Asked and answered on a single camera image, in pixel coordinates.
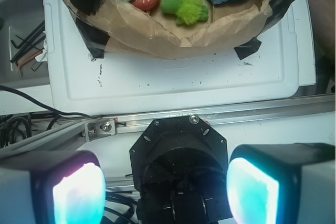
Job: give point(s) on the black tape strip right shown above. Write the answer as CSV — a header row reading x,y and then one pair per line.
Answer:
x,y
279,9

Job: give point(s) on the black hex keys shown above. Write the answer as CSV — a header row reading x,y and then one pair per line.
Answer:
x,y
27,44

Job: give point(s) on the black octagonal mount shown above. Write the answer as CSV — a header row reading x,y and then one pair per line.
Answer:
x,y
179,167

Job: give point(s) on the orange hex key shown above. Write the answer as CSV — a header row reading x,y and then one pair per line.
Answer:
x,y
26,61

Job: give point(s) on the metal corner bracket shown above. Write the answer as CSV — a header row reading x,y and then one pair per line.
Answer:
x,y
99,128

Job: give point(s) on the green plush toy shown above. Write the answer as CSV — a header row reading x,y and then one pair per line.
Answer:
x,y
187,12

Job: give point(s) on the black tape lower left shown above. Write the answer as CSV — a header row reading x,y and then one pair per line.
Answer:
x,y
94,39

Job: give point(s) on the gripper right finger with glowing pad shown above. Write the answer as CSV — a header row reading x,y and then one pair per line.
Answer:
x,y
282,183

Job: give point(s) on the brown paper bag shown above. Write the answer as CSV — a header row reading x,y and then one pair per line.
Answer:
x,y
156,35

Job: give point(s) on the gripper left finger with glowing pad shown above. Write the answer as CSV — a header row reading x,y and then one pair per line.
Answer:
x,y
52,187

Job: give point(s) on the aluminium extrusion rail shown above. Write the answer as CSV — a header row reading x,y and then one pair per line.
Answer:
x,y
298,119

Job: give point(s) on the black tape lower right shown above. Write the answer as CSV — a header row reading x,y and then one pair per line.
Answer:
x,y
247,49

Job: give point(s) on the black tape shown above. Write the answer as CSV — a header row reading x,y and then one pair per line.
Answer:
x,y
94,39
247,49

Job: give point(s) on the white plastic bin lid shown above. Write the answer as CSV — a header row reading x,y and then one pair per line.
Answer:
x,y
118,84

